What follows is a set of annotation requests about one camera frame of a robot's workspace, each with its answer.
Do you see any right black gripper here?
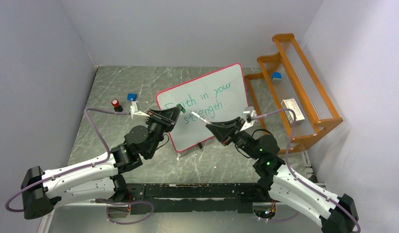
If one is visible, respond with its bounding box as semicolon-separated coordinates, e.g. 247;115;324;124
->
206;116;260;160

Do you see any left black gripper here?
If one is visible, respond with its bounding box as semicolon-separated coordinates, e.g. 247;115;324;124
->
145;105;183;157

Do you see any white green whiteboard marker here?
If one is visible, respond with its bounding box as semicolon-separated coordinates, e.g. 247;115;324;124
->
191;111;211;124

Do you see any pink-framed whiteboard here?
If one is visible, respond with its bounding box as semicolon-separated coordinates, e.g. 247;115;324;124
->
156;63;249;152

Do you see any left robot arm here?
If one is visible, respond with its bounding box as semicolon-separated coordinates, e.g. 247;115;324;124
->
21;103;186;219

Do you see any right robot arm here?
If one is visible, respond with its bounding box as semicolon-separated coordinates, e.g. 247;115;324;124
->
205;117;361;233

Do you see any blue block on table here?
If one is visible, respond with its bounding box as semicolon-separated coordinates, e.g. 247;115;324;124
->
127;93;137;102

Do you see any red black stamp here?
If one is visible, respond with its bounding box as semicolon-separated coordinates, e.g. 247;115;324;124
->
111;99;123;112

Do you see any white red box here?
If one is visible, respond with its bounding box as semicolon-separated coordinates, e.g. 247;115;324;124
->
281;98;305;125

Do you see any orange wooden tiered rack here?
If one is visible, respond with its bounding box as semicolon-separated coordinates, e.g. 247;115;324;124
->
245;33;343;152

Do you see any blue eraser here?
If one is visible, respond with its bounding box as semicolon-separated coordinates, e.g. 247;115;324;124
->
271;72;282;81

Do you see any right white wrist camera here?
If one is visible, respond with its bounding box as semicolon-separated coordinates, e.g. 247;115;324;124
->
241;106;257;131

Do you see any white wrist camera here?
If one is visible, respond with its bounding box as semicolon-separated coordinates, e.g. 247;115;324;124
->
130;101;149;120
241;106;257;131

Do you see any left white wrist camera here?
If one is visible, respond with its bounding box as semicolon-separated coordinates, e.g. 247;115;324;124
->
130;101;149;120

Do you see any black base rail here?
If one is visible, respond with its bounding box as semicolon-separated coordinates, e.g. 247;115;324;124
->
107;183;272;215

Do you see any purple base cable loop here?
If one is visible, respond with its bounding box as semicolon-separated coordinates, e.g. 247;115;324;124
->
96;199;155;225

